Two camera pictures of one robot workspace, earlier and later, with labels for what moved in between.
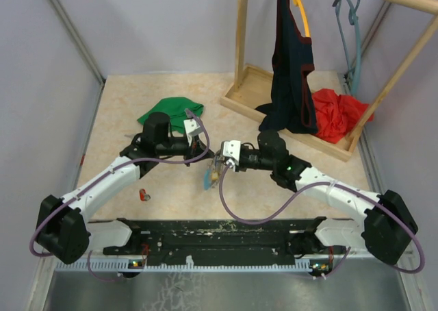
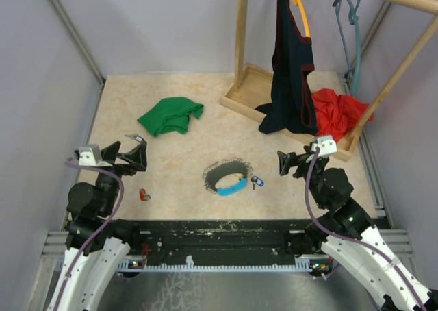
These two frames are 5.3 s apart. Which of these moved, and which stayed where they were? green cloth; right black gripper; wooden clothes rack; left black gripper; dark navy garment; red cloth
Moved: left black gripper; right black gripper
Stayed: dark navy garment; red cloth; wooden clothes rack; green cloth
